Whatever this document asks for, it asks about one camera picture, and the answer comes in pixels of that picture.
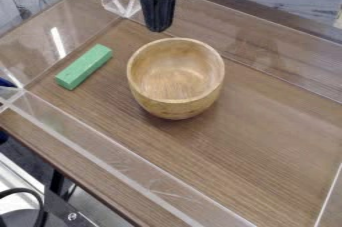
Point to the green rectangular block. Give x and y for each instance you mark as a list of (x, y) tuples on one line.
[(82, 68)]

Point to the brown wooden bowl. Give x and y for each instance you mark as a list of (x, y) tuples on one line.
[(175, 77)]

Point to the blue object at edge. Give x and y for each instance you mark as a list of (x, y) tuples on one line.
[(5, 83)]

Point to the black metal table leg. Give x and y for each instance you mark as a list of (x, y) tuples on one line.
[(56, 183)]

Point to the clear acrylic corner bracket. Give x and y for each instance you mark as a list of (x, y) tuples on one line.
[(124, 8)]

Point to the clear acrylic tray wall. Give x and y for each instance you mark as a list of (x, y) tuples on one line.
[(255, 163)]

